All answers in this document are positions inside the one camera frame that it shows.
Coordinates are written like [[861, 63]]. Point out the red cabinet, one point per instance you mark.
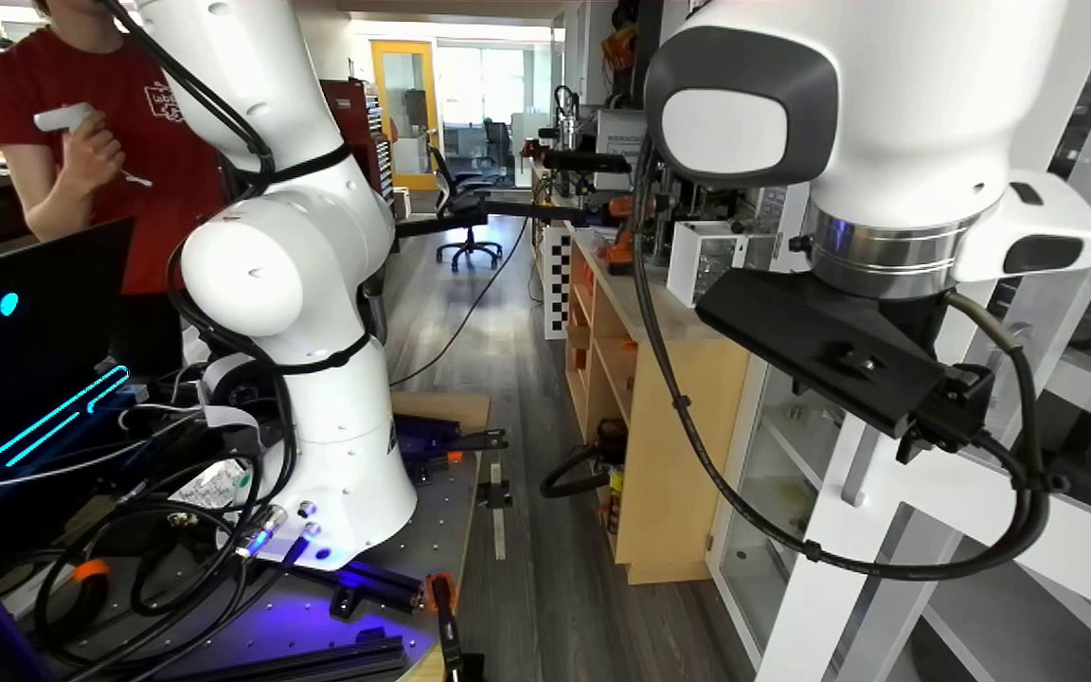
[[345, 118]]

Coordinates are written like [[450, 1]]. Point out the black office chair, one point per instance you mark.
[[469, 212]]

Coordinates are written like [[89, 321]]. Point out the black clamp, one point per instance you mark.
[[457, 440]]

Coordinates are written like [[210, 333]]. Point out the person's right hand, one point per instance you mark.
[[94, 157]]

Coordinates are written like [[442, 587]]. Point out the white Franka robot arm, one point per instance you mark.
[[305, 267]]

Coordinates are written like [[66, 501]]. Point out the yellow framed glass door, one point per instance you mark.
[[404, 114]]

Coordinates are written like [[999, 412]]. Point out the orange power drill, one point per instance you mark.
[[621, 247]]

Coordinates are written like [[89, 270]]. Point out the person's right forearm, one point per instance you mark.
[[53, 212]]

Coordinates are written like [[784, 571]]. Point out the wooden shelf unit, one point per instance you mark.
[[671, 467]]

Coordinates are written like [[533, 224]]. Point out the checkerboard calibration board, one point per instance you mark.
[[560, 285]]

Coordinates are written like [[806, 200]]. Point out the black laptop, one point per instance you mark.
[[27, 315]]

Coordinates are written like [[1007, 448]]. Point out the white box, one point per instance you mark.
[[700, 261]]

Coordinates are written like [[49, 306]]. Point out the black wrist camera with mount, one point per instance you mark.
[[834, 348]]

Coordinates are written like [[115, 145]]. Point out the white glass cabinet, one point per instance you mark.
[[733, 516]]

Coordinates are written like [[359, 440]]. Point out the black box with cyan lights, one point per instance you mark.
[[37, 436]]

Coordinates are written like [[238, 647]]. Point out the white handheld controller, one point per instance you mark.
[[66, 118]]

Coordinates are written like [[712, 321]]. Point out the black and yellow tool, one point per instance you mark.
[[596, 460]]

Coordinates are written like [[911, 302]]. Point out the person in red shirt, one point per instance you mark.
[[168, 164]]

